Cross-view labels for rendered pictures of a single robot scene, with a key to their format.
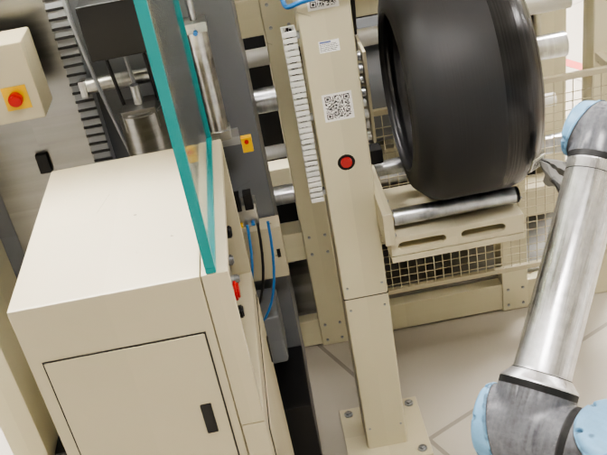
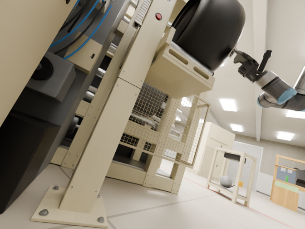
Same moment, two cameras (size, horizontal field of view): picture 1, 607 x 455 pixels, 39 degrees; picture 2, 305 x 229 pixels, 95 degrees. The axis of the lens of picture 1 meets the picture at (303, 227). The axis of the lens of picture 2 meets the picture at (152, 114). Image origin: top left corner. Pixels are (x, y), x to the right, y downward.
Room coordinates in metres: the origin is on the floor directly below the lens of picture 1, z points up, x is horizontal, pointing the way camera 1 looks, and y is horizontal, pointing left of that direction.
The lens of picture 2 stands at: (1.30, -0.05, 0.36)
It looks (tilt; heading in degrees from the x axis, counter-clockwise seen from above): 12 degrees up; 338
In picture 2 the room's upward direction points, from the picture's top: 20 degrees clockwise
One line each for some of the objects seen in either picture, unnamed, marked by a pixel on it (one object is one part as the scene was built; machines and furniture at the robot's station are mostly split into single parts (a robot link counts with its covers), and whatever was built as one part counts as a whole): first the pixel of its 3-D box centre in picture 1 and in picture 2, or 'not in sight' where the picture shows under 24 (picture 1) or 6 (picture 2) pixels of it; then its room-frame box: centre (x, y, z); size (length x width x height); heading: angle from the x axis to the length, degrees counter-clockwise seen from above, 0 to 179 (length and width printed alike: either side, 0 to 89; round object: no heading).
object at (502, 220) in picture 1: (452, 227); (186, 69); (1.93, -0.40, 0.84); 0.36 x 0.09 x 0.06; 91
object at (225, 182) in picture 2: not in sight; (230, 173); (3.09, -2.58, 0.40); 0.60 x 0.35 x 0.80; 178
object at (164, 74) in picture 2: (441, 212); (171, 81); (2.07, -0.40, 0.80); 0.37 x 0.36 x 0.02; 1
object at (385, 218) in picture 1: (377, 193); (154, 53); (2.07, -0.22, 0.90); 0.40 x 0.03 x 0.10; 1
